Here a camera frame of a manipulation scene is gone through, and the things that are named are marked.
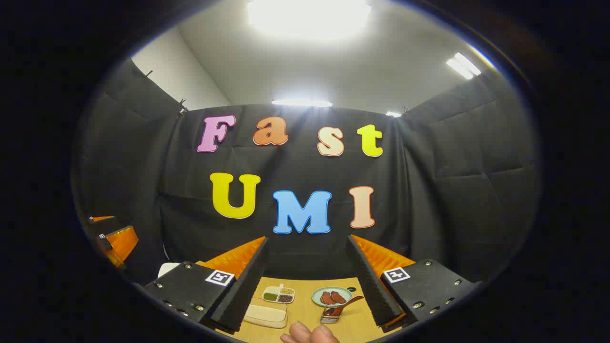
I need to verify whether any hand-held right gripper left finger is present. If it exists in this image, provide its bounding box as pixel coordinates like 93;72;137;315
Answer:
143;237;270;334

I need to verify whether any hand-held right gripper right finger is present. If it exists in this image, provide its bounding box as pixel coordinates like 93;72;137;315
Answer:
346;234;482;333

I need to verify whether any small brown spoon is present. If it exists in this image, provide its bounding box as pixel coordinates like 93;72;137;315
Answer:
324;295;365;318

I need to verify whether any white divided grain dish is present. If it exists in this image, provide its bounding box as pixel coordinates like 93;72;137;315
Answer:
262;284;296;304

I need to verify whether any cream rectangular tray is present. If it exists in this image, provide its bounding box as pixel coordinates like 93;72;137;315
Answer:
243;299;289;329

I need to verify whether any pale green plate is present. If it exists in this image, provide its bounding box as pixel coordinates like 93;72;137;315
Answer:
311;286;353;307

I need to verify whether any black backdrop cloth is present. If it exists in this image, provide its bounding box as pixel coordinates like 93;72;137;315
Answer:
71;57;541;286

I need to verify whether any large ceiling light panel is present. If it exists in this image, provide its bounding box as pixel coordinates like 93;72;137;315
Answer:
247;0;372;40

